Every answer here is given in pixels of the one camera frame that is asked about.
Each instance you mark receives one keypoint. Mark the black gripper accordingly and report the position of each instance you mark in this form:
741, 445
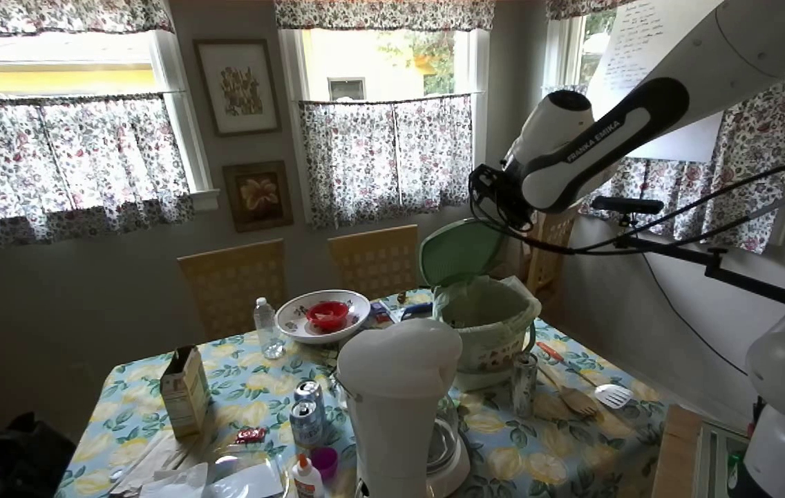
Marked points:
495, 197

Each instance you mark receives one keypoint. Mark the green bin lid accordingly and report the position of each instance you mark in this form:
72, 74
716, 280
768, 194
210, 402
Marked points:
459, 251

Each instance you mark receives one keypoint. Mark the narrow floral cafe curtain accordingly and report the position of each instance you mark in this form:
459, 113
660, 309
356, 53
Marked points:
383, 156

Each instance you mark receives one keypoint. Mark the woven back wooden chair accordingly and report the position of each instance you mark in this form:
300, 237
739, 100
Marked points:
367, 264
229, 290

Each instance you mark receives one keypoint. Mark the orange marker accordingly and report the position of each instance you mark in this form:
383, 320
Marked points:
550, 352

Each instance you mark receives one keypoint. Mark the red food on plate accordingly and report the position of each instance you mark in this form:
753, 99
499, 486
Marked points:
327, 317

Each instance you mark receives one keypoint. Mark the short floral valance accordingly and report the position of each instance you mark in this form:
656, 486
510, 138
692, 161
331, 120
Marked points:
575, 8

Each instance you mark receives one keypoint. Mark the white paper sheet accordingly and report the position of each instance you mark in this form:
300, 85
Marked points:
642, 46

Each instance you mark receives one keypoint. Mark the small white brush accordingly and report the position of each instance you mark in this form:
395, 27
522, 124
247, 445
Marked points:
612, 396

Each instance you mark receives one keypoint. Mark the white coffee maker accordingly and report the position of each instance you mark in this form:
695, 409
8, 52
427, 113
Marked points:
394, 406

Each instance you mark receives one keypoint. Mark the long floral cafe curtain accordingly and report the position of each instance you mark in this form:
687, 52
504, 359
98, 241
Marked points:
753, 183

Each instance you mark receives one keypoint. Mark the glass coffee carafe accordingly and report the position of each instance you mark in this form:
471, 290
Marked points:
448, 456

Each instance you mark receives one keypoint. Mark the clear plastic bottle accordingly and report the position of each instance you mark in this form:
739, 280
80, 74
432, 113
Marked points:
268, 334

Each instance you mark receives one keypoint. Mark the framed floral picture white mat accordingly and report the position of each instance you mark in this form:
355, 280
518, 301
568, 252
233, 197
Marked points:
239, 88

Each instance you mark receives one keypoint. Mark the small blue silver tin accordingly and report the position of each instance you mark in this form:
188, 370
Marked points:
307, 417

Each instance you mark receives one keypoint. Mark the floral lemon tablecloth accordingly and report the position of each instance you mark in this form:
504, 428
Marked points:
244, 370

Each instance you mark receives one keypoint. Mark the small purple cup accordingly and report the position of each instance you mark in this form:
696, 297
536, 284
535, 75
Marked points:
325, 461

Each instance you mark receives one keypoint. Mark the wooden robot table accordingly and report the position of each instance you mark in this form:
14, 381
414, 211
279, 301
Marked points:
677, 457

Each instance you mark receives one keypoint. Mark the white glue bottle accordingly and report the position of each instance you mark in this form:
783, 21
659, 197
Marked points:
307, 479

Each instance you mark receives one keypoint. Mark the small red wrapper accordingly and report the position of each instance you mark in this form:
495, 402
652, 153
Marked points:
249, 435

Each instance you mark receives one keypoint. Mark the green white carton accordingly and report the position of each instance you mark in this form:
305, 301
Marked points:
185, 395

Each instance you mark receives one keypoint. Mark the clear plastic bag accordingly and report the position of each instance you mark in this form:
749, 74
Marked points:
228, 479

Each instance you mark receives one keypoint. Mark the wide floral cafe curtain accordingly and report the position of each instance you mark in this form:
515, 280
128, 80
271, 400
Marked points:
61, 167

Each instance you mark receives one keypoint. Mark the wide floral valance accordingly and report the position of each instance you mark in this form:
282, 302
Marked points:
50, 16

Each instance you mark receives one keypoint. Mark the black bag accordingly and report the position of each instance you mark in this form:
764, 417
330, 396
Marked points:
7, 457

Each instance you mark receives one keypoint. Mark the black bar camera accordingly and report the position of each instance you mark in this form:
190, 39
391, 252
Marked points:
629, 204

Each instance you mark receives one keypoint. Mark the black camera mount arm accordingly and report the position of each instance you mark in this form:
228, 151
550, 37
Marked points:
714, 266

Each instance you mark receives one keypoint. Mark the framed flower picture dark frame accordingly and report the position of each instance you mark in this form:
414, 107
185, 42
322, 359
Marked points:
257, 194

